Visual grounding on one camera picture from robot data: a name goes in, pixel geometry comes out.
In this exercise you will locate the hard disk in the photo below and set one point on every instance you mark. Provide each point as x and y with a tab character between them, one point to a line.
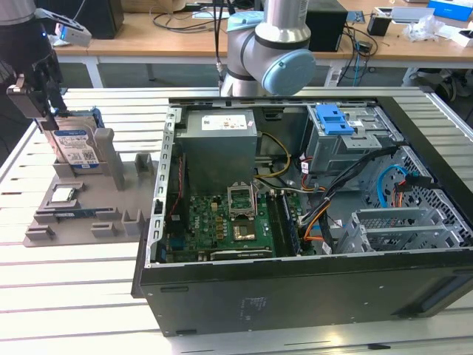
74	144

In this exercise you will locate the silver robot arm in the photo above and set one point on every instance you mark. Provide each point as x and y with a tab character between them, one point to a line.
258	37

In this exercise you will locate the grey metal disk bay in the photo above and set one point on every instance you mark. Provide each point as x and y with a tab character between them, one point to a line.
391	218

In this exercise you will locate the large black computer box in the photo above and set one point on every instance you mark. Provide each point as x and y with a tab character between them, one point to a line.
103	18

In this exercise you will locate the long wooden desk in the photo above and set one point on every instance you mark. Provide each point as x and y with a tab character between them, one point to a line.
166	42

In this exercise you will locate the silver CPU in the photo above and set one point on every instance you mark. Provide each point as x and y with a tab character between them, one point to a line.
63	195

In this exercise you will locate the grey plastic parts rack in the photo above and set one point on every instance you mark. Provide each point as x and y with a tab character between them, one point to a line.
96	186

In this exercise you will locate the black case fan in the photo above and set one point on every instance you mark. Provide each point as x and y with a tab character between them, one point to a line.
172	196

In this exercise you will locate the grey power supply unit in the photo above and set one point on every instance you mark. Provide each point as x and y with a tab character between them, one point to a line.
218	155

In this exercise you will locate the green motherboard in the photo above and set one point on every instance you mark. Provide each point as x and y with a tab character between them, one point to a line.
207	225

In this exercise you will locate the locking lever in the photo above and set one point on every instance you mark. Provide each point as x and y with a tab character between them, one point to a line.
254	199

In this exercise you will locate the CPU socket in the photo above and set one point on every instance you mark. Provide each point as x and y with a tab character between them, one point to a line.
244	231

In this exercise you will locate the black expansion slot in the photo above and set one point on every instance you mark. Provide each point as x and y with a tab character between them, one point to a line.
240	255

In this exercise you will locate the small black computer box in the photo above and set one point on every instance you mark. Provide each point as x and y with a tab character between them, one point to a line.
327	33

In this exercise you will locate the black RAM slot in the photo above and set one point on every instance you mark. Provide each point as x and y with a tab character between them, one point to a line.
275	227

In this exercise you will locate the white power strip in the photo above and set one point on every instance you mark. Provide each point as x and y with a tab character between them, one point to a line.
333	77

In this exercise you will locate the blue plastic drive latch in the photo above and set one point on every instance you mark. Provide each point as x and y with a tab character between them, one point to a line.
332	118

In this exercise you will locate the installed RAM stick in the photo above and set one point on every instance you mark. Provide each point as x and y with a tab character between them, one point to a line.
290	225

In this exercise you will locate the grey metal drive cage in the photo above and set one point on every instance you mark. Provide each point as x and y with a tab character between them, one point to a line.
332	151

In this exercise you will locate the black open container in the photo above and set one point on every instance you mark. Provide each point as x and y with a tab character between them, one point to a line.
377	26

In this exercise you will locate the black open PC case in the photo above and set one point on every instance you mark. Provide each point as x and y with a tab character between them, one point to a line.
295	296

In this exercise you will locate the flat silver box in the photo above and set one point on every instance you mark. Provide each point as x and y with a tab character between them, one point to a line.
410	14

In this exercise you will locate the clear plastic bags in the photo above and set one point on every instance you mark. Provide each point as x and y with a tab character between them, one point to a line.
421	29

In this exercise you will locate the blue cardboard box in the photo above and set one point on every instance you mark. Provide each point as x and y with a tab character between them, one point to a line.
451	8

